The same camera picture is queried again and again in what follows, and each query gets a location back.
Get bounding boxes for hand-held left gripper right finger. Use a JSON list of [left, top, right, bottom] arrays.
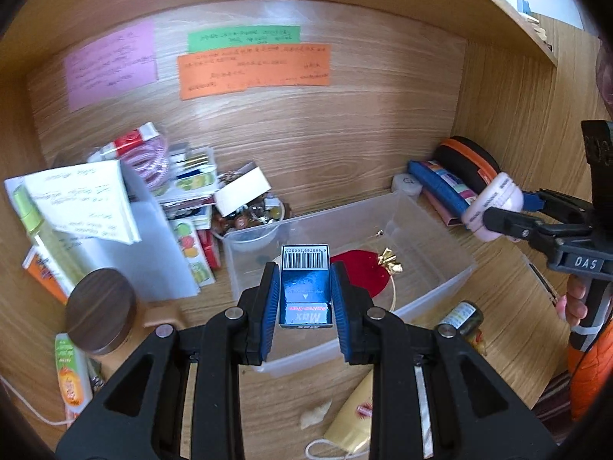
[[329, 261, 559, 460]]

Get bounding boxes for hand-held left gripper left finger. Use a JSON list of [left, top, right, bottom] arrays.
[[56, 263, 281, 460]]

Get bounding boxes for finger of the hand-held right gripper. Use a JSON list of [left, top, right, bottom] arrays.
[[522, 189, 595, 223], [483, 206, 595, 250]]

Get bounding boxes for pink round case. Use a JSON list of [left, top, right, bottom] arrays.
[[462, 172, 524, 243]]

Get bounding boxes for blue staple box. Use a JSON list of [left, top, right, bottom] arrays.
[[278, 244, 334, 329]]

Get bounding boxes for clear plastic bin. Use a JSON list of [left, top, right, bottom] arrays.
[[221, 191, 478, 378]]

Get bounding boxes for dark green spray bottle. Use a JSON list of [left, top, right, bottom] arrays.
[[433, 301, 484, 341]]

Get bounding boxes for pale yellow tube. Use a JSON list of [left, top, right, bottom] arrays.
[[323, 369, 374, 453]]

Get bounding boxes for person's right forearm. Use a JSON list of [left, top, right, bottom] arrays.
[[567, 321, 613, 422]]

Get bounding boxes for wooden desktop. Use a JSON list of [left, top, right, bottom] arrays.
[[0, 172, 575, 460]]

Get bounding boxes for person's right hand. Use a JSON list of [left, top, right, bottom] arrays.
[[556, 278, 589, 329]]

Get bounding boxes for red ornament with gold bow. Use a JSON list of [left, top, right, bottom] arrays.
[[330, 230, 403, 312]]

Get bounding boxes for pink flat pouch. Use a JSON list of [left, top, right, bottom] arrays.
[[421, 189, 467, 227]]

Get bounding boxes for blue patchwork pouch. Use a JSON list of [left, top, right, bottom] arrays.
[[407, 159, 477, 219]]

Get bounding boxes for black and orange case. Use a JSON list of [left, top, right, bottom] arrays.
[[433, 136, 501, 197]]

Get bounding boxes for red small box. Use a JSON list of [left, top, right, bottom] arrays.
[[198, 227, 223, 269]]

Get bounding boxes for bowl of small trinkets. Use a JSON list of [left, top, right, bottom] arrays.
[[213, 192, 293, 240]]

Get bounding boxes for fruit sticker sheet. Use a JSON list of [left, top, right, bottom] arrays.
[[172, 218, 216, 288]]

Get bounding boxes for white round case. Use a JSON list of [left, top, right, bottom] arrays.
[[392, 172, 425, 196]]

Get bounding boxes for crumpled tissue scrap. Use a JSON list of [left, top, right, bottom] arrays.
[[299, 400, 332, 429]]

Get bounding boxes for white cardboard box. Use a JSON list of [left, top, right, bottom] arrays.
[[214, 167, 271, 216]]

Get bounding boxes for translucent file holder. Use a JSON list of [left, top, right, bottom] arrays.
[[48, 153, 201, 302]]

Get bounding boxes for stack of sticker cards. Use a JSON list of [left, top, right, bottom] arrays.
[[158, 141, 218, 207]]

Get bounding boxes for striped cloth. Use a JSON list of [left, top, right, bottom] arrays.
[[534, 378, 575, 437]]

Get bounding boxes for jar with dark wooden lid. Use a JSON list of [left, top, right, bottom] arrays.
[[64, 268, 190, 370]]

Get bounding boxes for orange green snack packet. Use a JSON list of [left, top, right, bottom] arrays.
[[54, 333, 94, 422]]

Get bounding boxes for white handwritten notepad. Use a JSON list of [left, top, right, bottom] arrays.
[[5, 159, 142, 245]]

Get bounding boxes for orange box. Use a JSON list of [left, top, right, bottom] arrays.
[[21, 246, 70, 305]]

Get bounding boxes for orange paper note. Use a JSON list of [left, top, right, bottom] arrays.
[[176, 43, 333, 101]]

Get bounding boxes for green paper note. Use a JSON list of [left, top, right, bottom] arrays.
[[187, 25, 302, 53]]

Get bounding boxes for pink paper note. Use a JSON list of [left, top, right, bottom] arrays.
[[64, 21, 159, 113]]

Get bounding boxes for white cord loop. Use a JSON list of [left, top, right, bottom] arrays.
[[305, 438, 355, 460]]

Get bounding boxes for pink hair ties package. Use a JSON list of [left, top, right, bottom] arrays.
[[86, 122, 170, 190]]

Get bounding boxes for white cable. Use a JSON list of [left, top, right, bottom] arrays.
[[0, 374, 72, 427]]

